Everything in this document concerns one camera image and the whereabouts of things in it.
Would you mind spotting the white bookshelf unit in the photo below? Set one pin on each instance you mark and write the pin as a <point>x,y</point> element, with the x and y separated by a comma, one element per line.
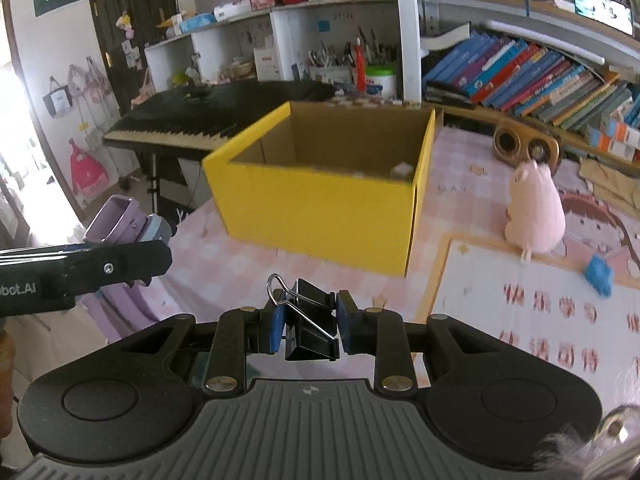
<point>315,41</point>

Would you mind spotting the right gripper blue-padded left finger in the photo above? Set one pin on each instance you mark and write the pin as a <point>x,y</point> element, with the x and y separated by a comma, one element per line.
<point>238,333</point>

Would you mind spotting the pink backpack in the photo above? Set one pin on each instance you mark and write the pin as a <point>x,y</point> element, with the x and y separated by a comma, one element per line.
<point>89,176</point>

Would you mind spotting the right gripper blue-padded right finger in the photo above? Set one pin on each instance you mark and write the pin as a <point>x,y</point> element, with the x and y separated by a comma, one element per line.
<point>382,334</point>

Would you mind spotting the black binder clip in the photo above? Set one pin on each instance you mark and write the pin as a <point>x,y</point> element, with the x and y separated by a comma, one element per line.
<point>305,316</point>

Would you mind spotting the white charger plug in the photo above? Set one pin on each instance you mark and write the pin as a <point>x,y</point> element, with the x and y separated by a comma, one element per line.
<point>402,171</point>

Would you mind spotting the wooden retro speaker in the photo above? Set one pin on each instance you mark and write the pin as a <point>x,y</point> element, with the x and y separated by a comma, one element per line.
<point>515,143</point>

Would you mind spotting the green lid white jar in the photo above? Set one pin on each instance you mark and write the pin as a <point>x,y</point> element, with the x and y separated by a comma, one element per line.
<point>381,81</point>

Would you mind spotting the grey purple toy truck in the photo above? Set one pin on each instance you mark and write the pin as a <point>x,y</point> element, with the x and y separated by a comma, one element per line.
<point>121,221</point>

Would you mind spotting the blue plastic bag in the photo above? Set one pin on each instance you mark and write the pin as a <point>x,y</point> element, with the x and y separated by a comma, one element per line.
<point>600,276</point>

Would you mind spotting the orange white box upper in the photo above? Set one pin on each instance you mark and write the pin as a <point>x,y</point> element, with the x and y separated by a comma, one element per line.
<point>620,132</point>

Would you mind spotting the orange white box lower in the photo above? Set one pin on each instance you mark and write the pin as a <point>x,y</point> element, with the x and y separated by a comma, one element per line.
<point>599,140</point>

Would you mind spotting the orange white box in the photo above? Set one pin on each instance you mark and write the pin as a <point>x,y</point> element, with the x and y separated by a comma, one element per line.
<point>599,140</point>
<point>620,132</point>

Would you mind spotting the yellow cardboard box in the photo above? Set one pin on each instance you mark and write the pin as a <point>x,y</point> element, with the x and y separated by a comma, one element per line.
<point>314,179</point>

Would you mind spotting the row of leaning books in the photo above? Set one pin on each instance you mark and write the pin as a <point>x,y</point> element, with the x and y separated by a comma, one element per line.
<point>523,80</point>

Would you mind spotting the black electronic keyboard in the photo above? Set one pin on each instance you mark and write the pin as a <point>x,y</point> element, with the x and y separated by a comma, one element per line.
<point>201,119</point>

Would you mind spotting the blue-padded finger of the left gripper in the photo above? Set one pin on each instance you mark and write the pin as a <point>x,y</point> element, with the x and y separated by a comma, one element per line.
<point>89,268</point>

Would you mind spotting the red bottle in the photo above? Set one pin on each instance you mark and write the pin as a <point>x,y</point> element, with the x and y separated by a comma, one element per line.
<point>360,67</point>

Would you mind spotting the pink checkered tablecloth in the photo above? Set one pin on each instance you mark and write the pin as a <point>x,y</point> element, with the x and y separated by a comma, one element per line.
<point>460,265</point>

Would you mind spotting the pink plush pig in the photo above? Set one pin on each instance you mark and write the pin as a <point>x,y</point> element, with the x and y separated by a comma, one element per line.
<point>536,219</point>

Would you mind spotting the person's left hand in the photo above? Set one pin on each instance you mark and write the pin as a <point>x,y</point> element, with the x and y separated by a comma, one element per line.
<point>7,356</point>

